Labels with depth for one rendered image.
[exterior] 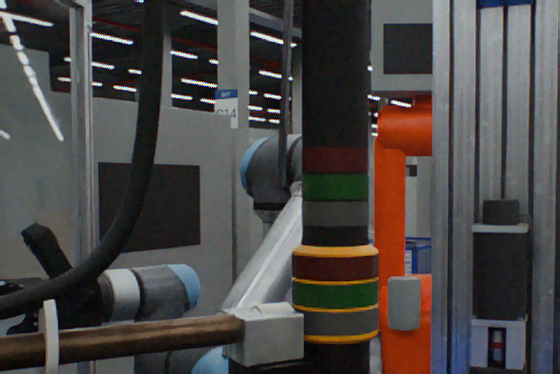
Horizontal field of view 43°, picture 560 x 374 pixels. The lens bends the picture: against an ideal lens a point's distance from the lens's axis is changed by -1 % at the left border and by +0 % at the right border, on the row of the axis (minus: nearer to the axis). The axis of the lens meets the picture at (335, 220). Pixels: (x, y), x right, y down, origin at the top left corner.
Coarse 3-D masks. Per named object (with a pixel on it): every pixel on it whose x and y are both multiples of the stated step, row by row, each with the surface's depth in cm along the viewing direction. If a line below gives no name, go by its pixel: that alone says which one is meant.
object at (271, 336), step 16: (240, 320) 32; (256, 320) 32; (272, 320) 32; (288, 320) 32; (240, 336) 32; (256, 336) 32; (272, 336) 32; (288, 336) 32; (224, 352) 34; (240, 352) 32; (256, 352) 32; (272, 352) 32; (288, 352) 32; (240, 368) 33; (256, 368) 32; (272, 368) 32; (288, 368) 32; (304, 368) 32
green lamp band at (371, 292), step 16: (304, 288) 34; (320, 288) 33; (336, 288) 33; (352, 288) 33; (368, 288) 34; (304, 304) 34; (320, 304) 33; (336, 304) 33; (352, 304) 33; (368, 304) 34
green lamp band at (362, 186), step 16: (304, 176) 34; (320, 176) 34; (336, 176) 33; (352, 176) 34; (368, 176) 35; (304, 192) 34; (320, 192) 34; (336, 192) 33; (352, 192) 34; (368, 192) 35
